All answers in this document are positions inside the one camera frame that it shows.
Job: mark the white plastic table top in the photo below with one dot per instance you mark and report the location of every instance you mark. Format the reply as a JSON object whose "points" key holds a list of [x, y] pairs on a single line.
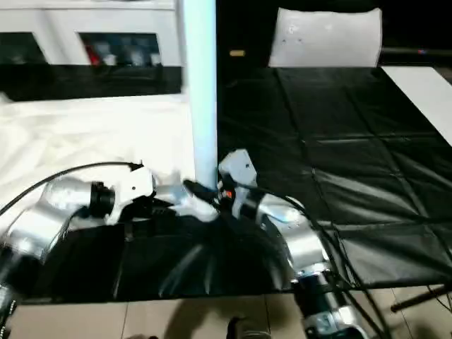
{"points": [[92, 134]]}

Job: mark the white plastic table leg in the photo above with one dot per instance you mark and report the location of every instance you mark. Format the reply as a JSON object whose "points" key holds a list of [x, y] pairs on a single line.
{"points": [[201, 85]]}

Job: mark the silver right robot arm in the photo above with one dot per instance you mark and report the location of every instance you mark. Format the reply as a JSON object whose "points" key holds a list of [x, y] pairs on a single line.
{"points": [[304, 247]]}

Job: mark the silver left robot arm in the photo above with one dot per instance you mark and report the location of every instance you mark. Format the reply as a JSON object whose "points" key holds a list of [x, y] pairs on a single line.
{"points": [[42, 219]]}

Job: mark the black work mat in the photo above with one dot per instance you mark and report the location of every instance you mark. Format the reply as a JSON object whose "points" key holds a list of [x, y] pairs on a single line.
{"points": [[353, 155]]}

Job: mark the dark right robot foot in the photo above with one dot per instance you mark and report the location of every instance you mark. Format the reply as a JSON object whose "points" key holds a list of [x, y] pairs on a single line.
{"points": [[248, 329]]}

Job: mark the small yellow label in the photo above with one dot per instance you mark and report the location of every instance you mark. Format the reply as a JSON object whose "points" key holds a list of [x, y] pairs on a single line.
{"points": [[236, 53]]}

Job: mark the small bottles on shelf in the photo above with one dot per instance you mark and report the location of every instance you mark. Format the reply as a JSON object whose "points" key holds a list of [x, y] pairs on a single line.
{"points": [[120, 51]]}

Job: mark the black cabinet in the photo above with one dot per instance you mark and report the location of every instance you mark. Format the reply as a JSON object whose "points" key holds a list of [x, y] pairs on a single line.
{"points": [[247, 32]]}

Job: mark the white plastic bag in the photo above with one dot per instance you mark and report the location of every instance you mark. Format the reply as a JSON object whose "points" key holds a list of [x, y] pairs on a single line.
{"points": [[325, 39]]}

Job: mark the white cabinet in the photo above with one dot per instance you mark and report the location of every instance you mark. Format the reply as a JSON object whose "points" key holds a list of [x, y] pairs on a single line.
{"points": [[85, 28]]}

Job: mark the black rod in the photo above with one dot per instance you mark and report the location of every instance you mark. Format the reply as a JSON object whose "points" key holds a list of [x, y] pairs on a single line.
{"points": [[424, 296]]}

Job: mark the white flat sheet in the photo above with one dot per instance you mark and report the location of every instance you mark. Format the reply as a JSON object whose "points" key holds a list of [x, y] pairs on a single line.
{"points": [[427, 95]]}

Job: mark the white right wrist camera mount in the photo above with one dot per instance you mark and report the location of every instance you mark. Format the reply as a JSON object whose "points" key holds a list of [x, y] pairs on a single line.
{"points": [[236, 169]]}

